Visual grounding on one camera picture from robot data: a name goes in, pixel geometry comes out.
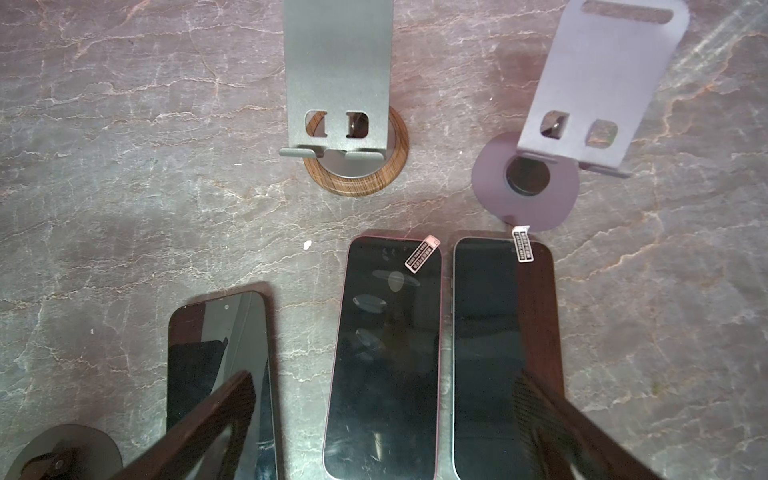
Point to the dark round stand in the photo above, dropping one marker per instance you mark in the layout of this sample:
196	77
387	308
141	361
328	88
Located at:
68	451

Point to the wooden round base phone stand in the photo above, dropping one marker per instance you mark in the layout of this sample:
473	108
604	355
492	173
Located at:
340	122

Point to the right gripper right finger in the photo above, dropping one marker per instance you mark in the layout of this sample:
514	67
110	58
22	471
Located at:
560	441

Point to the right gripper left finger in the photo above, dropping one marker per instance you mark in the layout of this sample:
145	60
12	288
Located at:
229	410

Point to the maroon edged reflective phone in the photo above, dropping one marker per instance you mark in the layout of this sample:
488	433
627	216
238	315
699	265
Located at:
383	410

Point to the black phone with white tag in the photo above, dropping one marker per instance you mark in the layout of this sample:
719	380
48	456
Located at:
505	319

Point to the purple round base phone stand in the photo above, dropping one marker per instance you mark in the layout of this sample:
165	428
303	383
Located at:
601	73

